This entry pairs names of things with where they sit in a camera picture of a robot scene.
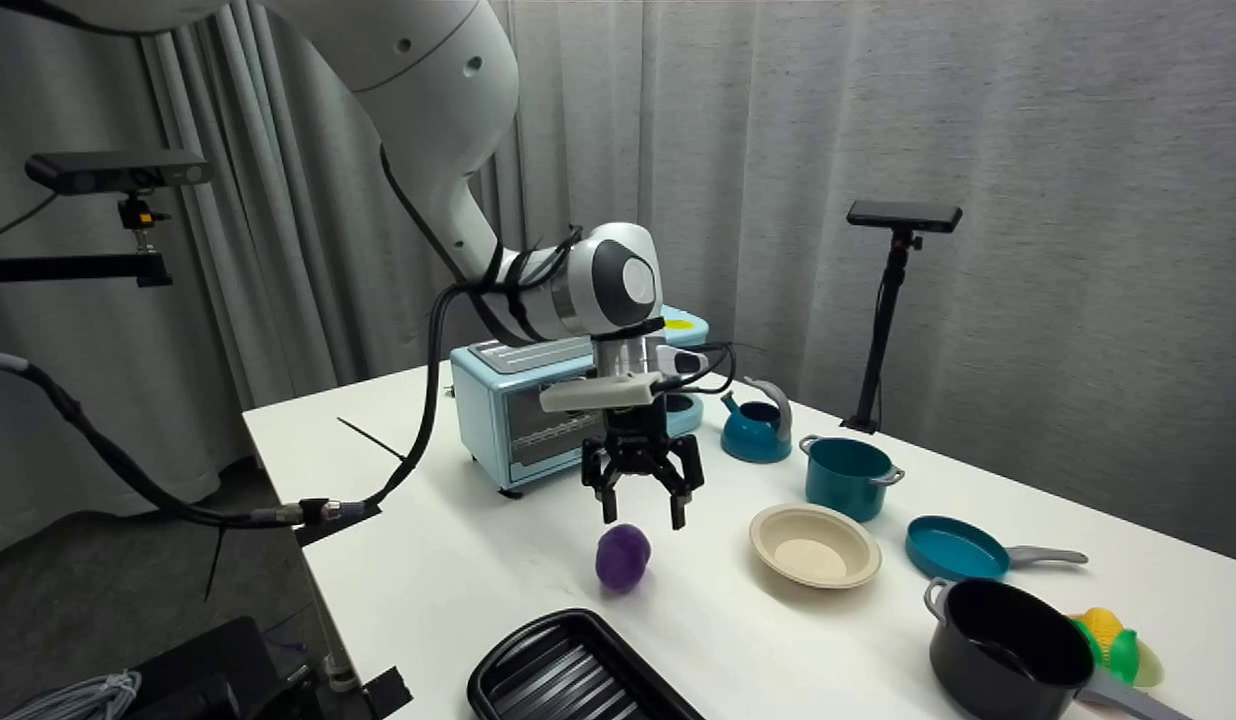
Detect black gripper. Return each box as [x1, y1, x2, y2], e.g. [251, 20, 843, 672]
[581, 402, 705, 531]

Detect teal toy frying pan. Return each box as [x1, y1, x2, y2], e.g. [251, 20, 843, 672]
[903, 515, 1085, 581]

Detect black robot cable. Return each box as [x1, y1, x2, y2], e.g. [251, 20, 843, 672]
[0, 142, 594, 531]

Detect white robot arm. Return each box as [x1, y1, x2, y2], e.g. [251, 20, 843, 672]
[265, 0, 705, 525]

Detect black baking tray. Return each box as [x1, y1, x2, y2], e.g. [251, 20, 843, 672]
[469, 606, 705, 720]

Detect left camera on mount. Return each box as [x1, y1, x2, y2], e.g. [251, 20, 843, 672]
[0, 146, 213, 287]

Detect black saucepan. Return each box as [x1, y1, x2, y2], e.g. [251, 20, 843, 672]
[923, 581, 1189, 720]

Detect right camera on stand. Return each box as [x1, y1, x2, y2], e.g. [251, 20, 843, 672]
[848, 200, 966, 433]

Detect teal toy pot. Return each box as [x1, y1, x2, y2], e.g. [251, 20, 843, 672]
[802, 437, 903, 525]

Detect beige bowl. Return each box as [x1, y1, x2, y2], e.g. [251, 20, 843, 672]
[750, 503, 881, 592]

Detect purple toy eggplant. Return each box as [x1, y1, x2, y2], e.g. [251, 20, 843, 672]
[598, 525, 652, 592]

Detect teal toy kettle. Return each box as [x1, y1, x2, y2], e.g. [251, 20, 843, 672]
[719, 379, 792, 463]

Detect yellow green toy vegetable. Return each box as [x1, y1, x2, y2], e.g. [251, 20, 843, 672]
[1072, 606, 1166, 688]

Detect light blue toaster oven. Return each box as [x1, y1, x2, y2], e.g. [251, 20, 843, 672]
[448, 305, 711, 503]

